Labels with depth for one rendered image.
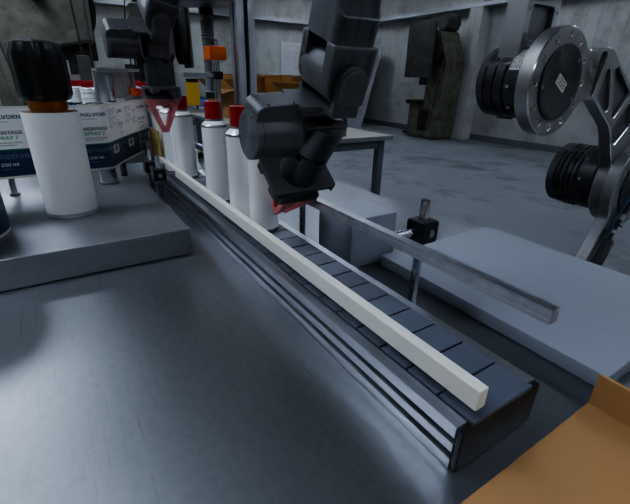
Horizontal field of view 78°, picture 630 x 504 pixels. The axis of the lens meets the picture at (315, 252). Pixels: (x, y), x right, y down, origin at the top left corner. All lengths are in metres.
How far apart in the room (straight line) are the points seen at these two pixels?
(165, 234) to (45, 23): 4.34
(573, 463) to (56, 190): 0.84
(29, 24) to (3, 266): 4.36
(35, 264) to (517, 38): 0.95
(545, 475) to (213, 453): 0.28
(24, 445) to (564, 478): 0.46
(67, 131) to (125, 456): 0.59
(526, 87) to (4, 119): 1.04
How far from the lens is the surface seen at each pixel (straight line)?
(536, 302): 0.38
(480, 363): 0.43
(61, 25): 4.96
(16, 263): 0.73
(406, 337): 0.38
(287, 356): 0.48
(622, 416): 0.50
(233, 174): 0.72
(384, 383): 0.41
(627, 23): 8.23
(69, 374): 0.52
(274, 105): 0.45
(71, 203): 0.86
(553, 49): 0.93
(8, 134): 1.07
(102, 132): 1.08
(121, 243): 0.72
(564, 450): 0.45
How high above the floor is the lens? 1.13
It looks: 24 degrees down
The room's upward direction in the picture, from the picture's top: 1 degrees clockwise
